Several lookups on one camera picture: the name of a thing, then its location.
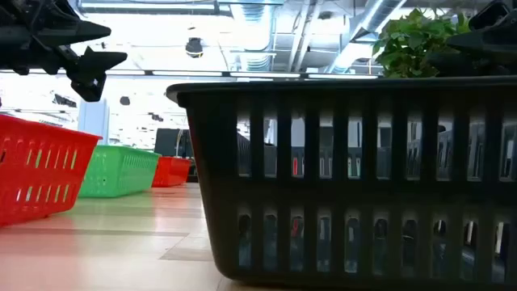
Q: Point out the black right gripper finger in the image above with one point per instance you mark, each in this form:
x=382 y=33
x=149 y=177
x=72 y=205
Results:
x=488 y=42
x=472 y=64

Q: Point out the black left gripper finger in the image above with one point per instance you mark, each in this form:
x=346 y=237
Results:
x=95 y=66
x=76 y=33

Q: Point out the black slotted plastic basket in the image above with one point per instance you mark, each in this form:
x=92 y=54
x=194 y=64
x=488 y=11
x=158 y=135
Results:
x=363 y=194

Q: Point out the green leafy potted plant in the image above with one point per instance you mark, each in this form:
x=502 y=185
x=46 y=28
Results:
x=408 y=44

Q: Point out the black ceiling dome fixture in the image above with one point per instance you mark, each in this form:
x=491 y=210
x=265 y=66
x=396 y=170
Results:
x=194 y=47

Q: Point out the dark computer monitor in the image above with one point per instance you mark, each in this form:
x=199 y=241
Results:
x=167 y=141

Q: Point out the green slotted plastic basket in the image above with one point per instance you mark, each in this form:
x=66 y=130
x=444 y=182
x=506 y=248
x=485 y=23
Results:
x=117 y=174

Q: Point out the red slotted plastic basket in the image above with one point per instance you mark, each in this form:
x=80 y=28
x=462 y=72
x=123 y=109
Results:
x=44 y=169
x=171 y=171

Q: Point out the long ceiling light strip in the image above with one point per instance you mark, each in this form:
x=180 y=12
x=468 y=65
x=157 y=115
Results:
x=262 y=74

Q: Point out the silver ventilation duct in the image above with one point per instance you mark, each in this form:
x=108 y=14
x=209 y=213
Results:
x=371 y=20

